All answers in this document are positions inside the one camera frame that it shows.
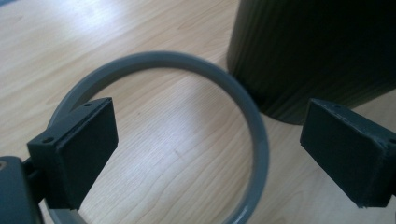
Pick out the dark ribbed bin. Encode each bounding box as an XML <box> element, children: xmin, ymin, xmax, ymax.
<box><xmin>226</xmin><ymin>0</ymin><xmax>396</xmax><ymax>126</ymax></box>

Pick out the grey plastic ring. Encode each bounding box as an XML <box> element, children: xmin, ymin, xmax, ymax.
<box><xmin>43</xmin><ymin>50</ymin><xmax>270</xmax><ymax>224</ymax></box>

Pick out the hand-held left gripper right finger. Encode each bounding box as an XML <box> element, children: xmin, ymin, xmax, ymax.
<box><xmin>300</xmin><ymin>98</ymin><xmax>396</xmax><ymax>209</ymax></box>

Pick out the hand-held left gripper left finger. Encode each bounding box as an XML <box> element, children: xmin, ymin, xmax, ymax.
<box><xmin>22</xmin><ymin>97</ymin><xmax>120</xmax><ymax>211</ymax></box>

